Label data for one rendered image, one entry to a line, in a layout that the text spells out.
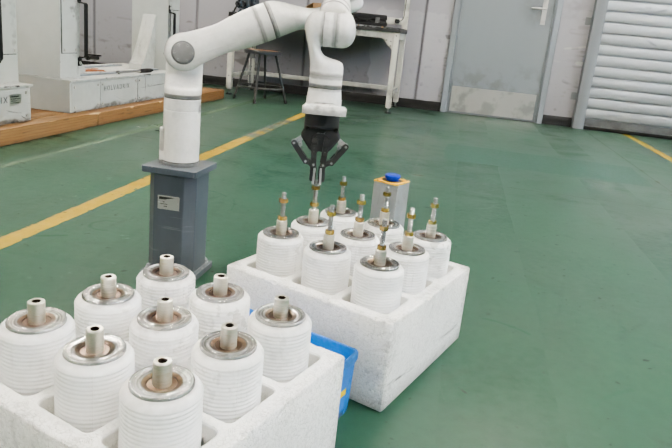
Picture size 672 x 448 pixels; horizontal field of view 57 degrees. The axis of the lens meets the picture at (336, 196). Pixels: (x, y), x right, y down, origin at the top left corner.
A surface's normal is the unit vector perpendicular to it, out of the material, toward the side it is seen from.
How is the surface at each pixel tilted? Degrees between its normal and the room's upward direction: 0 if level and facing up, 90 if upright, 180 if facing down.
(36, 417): 0
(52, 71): 90
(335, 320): 90
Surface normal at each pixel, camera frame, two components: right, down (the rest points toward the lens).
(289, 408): 0.85, 0.22
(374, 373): -0.54, 0.17
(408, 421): 0.10, -0.96
